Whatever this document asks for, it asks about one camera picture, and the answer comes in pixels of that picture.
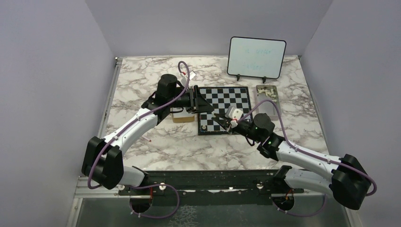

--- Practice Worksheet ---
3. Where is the small whiteboard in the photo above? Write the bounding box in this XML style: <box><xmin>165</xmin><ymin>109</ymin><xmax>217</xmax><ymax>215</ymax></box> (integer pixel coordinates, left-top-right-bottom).
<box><xmin>227</xmin><ymin>36</ymin><xmax>287</xmax><ymax>80</ymax></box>

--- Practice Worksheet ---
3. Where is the black white chessboard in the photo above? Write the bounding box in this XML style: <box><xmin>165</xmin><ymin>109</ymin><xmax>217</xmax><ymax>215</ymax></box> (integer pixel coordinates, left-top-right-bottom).
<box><xmin>198</xmin><ymin>86</ymin><xmax>252</xmax><ymax>136</ymax></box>

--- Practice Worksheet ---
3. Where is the yellow tin tray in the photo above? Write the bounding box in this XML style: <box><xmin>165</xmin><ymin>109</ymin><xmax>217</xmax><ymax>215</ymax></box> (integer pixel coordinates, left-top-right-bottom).
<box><xmin>172</xmin><ymin>111</ymin><xmax>195</xmax><ymax>123</ymax></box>

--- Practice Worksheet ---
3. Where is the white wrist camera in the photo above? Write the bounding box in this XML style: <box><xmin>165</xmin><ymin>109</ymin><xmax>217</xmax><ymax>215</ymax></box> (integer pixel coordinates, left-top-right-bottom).
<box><xmin>225</xmin><ymin>105</ymin><xmax>243</xmax><ymax>128</ymax></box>
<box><xmin>181</xmin><ymin>70</ymin><xmax>197</xmax><ymax>83</ymax></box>

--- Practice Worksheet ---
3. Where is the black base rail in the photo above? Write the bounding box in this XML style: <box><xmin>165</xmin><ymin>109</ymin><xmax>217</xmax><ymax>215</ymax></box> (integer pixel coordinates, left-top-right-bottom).
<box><xmin>75</xmin><ymin>169</ymin><xmax>326</xmax><ymax>208</ymax></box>

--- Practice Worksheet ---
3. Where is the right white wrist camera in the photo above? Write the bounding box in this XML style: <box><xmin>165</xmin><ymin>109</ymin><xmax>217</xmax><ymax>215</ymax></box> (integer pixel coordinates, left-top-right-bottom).
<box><xmin>225</xmin><ymin>105</ymin><xmax>243</xmax><ymax>128</ymax></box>

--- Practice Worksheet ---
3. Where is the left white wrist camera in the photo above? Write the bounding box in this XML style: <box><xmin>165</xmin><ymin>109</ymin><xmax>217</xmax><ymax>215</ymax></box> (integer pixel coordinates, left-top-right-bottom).
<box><xmin>181</xmin><ymin>70</ymin><xmax>197</xmax><ymax>83</ymax></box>

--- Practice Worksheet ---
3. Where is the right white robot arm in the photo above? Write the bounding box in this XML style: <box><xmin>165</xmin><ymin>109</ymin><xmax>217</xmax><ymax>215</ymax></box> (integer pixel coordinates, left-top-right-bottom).
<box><xmin>212</xmin><ymin>113</ymin><xmax>373</xmax><ymax>210</ymax></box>

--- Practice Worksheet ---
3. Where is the white chess pieces pile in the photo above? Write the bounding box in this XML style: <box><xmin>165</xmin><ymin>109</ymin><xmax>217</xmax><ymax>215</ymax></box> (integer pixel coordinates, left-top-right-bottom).
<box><xmin>257</xmin><ymin>88</ymin><xmax>277</xmax><ymax>103</ymax></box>

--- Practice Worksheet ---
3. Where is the lilac tin tray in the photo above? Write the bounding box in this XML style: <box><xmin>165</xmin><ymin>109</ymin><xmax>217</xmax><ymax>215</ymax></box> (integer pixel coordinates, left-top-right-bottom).
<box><xmin>255</xmin><ymin>85</ymin><xmax>281</xmax><ymax>120</ymax></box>

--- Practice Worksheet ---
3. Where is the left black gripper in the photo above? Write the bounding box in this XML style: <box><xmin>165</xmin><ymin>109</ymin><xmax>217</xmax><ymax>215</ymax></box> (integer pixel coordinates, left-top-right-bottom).
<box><xmin>168</xmin><ymin>85</ymin><xmax>215</xmax><ymax>114</ymax></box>

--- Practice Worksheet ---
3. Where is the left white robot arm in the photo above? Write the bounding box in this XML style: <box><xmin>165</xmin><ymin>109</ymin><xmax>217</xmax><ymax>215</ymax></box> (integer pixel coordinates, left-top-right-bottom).
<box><xmin>81</xmin><ymin>74</ymin><xmax>214</xmax><ymax>194</ymax></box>

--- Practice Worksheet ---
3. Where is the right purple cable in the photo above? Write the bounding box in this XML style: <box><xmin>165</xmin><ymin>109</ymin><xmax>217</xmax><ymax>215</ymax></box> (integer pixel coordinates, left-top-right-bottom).
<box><xmin>238</xmin><ymin>99</ymin><xmax>378</xmax><ymax>218</ymax></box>

